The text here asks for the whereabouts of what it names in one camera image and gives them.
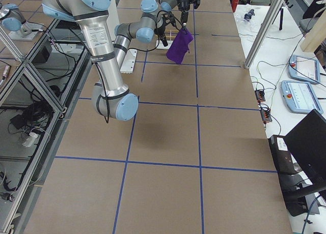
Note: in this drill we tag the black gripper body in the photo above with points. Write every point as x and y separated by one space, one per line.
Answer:
183 4

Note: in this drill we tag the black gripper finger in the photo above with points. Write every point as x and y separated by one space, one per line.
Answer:
184 19

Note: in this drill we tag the purple towel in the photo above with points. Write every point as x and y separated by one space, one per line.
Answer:
180 46

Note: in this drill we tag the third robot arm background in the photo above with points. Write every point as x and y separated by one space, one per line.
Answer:
14 21

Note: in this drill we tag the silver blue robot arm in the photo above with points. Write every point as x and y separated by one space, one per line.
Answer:
157 14
111 96

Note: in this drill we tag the black tripod leg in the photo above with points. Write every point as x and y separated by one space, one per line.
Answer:
281 11

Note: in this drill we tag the orange black electronics box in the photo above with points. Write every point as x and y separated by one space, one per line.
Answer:
265 116
260 96

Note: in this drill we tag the light blue teach pendant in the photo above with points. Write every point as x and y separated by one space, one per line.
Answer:
304 69
299 97

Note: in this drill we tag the brown paper table cover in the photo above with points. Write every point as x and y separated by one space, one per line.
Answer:
194 159

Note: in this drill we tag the black computer box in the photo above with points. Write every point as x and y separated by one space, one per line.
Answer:
282 158

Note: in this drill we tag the black monitor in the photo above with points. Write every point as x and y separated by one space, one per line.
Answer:
306 143

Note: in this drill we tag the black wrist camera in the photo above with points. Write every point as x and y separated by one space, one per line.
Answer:
195 3

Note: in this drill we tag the aluminium frame post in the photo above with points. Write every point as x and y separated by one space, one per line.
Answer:
267 22

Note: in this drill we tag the aluminium frame rack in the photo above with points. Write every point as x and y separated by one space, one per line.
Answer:
37 99

